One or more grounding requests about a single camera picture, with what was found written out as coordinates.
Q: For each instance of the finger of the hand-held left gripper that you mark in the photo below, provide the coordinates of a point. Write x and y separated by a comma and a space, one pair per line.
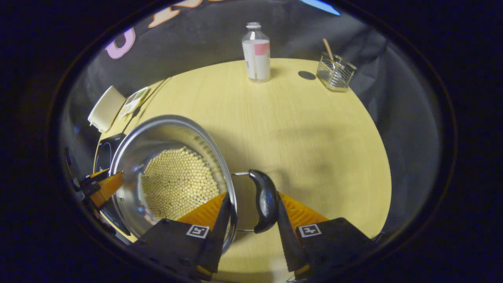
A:
98, 173
108, 188

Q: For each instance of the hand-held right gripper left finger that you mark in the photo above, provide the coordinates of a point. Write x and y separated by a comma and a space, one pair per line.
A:
218, 236

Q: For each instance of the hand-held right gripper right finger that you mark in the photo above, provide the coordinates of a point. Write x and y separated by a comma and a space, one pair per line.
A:
287, 239

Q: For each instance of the black induction cooktop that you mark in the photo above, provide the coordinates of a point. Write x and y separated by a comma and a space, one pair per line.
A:
104, 153

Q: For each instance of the yellow soybeans heap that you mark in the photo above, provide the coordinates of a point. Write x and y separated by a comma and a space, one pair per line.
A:
180, 184

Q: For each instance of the white toaster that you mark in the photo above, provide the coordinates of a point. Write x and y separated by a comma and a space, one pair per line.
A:
106, 108

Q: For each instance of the white divided plate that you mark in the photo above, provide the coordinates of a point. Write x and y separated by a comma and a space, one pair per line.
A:
133, 102

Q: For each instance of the ribbed glass jar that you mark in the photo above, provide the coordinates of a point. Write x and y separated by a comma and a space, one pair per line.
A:
336, 76

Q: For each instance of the clear bottle with pink label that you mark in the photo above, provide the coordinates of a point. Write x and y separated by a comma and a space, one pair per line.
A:
256, 59

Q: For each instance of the wooden stick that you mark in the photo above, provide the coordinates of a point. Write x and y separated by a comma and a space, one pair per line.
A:
328, 49

